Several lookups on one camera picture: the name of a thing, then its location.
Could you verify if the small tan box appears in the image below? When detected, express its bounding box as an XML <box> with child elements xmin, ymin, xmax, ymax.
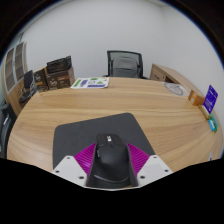
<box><xmin>199</xmin><ymin>104</ymin><xmax>211</xmax><ymax>120</ymax></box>

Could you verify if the black padded armchair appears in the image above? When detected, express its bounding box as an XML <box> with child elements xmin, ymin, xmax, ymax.
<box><xmin>0</xmin><ymin>103</ymin><xmax>18</xmax><ymax>159</ymax></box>

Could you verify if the black mesh office chair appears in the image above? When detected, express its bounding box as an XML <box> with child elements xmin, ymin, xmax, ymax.
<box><xmin>103</xmin><ymin>50</ymin><xmax>148</xmax><ymax>80</ymax></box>

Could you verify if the black visitor chair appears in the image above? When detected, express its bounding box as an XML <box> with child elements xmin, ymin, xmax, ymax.
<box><xmin>18</xmin><ymin>69</ymin><xmax>38</xmax><ymax>104</ymax></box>

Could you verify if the green and white leaflet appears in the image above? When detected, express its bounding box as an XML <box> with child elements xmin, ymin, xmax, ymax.
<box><xmin>70</xmin><ymin>77</ymin><xmax>110</xmax><ymax>90</ymax></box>

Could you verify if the black computer mouse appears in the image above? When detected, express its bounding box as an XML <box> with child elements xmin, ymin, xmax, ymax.
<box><xmin>86</xmin><ymin>133</ymin><xmax>138</xmax><ymax>190</ymax></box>

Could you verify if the wooden shelf unit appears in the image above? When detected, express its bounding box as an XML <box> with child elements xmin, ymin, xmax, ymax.
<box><xmin>1</xmin><ymin>41</ymin><xmax>29</xmax><ymax>116</ymax></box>

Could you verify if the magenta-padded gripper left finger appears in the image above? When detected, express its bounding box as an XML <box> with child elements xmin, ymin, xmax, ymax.
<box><xmin>51</xmin><ymin>142</ymin><xmax>98</xmax><ymax>188</ymax></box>

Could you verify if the purple upright package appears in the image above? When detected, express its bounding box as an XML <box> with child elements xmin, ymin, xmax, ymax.
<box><xmin>202</xmin><ymin>84</ymin><xmax>219</xmax><ymax>115</ymax></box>

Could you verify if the black box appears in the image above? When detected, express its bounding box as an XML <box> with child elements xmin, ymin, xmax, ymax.
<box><xmin>46</xmin><ymin>55</ymin><xmax>73</xmax><ymax>75</ymax></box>

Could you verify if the wooden side desk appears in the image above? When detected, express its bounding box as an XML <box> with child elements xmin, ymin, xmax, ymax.
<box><xmin>149</xmin><ymin>63</ymin><xmax>198</xmax><ymax>93</ymax></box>

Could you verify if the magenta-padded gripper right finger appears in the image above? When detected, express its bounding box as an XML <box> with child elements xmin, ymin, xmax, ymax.
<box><xmin>126</xmin><ymin>142</ymin><xmax>174</xmax><ymax>187</ymax></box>

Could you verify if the dark grey mouse pad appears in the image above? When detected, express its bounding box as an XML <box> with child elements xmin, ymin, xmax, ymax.
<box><xmin>52</xmin><ymin>112</ymin><xmax>156</xmax><ymax>170</ymax></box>

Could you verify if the orange-brown cardboard box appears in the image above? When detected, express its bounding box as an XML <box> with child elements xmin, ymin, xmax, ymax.
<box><xmin>187</xmin><ymin>89</ymin><xmax>206</xmax><ymax>107</ymax></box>

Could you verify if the large brown cardboard box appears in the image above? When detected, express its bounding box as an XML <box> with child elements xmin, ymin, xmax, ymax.
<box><xmin>44</xmin><ymin>66</ymin><xmax>76</xmax><ymax>91</ymax></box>

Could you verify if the small brown cardboard box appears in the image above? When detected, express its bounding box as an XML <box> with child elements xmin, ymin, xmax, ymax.
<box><xmin>33</xmin><ymin>68</ymin><xmax>49</xmax><ymax>93</ymax></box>

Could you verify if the green pack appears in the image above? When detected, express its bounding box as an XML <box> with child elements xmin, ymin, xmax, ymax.
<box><xmin>208</xmin><ymin>113</ymin><xmax>220</xmax><ymax>134</ymax></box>

